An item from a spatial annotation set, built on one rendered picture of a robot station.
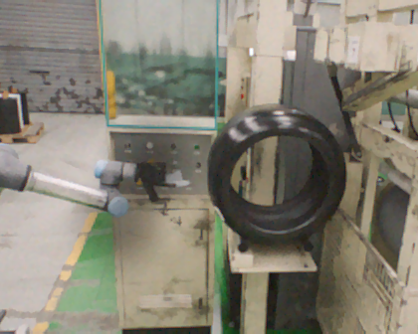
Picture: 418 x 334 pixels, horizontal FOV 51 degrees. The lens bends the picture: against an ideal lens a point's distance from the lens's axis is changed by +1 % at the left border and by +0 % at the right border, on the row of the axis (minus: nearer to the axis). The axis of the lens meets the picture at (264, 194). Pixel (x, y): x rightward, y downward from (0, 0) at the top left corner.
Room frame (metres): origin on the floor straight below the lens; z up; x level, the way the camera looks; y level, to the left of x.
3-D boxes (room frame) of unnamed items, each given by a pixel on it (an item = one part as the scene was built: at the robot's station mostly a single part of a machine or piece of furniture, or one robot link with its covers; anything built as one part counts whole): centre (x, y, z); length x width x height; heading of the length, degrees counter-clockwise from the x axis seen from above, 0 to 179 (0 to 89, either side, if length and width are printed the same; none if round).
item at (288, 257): (1.81, -0.04, 0.80); 0.37 x 0.36 x 0.02; 99
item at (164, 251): (2.34, 0.57, 0.63); 0.56 x 0.41 x 1.27; 99
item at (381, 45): (1.73, -0.35, 1.71); 0.61 x 0.25 x 0.15; 9
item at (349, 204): (2.08, -0.38, 1.05); 0.20 x 0.15 x 0.30; 9
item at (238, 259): (1.79, 0.10, 0.84); 0.36 x 0.09 x 0.06; 9
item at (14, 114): (7.21, 4.32, 0.38); 1.20 x 0.80 x 0.76; 20
